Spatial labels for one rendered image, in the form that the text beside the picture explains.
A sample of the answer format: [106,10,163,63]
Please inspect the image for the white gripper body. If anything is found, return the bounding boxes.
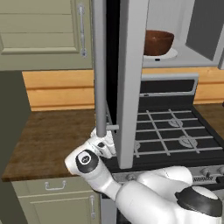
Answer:
[90,128,118,159]

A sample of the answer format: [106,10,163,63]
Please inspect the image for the grey microwave door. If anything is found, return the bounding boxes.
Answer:
[105,0,151,170]

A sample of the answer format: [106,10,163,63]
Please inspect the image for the green base cupboard door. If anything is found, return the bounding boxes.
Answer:
[17,190,102,224]

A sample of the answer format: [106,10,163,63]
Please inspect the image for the white microwave turntable plate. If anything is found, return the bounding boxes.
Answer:
[142,47,179,62]

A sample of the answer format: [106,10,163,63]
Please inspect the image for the brown wooden bowl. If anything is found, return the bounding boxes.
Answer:
[143,29,176,57]

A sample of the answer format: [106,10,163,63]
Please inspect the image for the grey microwave oven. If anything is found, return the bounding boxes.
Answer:
[141,0,224,71]

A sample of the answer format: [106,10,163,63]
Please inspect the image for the grey stove knob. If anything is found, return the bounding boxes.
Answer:
[125,172,138,181]
[200,166,212,176]
[213,165,224,176]

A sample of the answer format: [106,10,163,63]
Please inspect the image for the black gas stove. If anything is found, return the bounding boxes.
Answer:
[100,72,224,224]

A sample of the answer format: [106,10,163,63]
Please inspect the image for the green drawer front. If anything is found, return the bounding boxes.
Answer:
[11,176,102,200]

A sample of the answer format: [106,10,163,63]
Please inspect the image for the silver base cupboard handle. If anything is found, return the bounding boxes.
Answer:
[88,194,97,221]

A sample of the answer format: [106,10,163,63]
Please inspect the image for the silver drawer handle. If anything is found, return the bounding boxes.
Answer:
[44,179,67,192]

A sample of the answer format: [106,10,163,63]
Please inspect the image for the grey microwave door handle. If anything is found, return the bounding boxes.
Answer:
[91,0,120,138]

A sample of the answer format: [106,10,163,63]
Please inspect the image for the silver wall cupboard handle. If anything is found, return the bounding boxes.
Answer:
[77,3,88,58]

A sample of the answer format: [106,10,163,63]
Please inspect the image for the green wall cupboard door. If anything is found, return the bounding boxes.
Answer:
[0,0,93,71]

